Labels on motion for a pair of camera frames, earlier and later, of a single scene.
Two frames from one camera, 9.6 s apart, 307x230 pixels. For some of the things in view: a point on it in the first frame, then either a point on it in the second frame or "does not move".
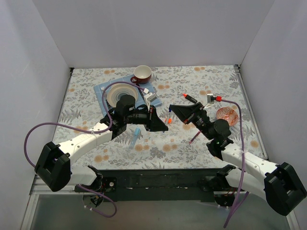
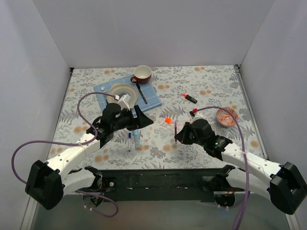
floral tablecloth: (218, 89) does not move
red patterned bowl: (228, 114) does not move
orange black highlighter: (189, 97) does not move
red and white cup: (142, 74) does not move
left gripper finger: (157, 125) to (143, 120)
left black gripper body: (150, 117) to (136, 117)
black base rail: (161, 185) does not move
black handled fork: (102, 88) does not move
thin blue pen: (168, 115) to (129, 140)
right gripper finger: (184, 113) to (180, 136)
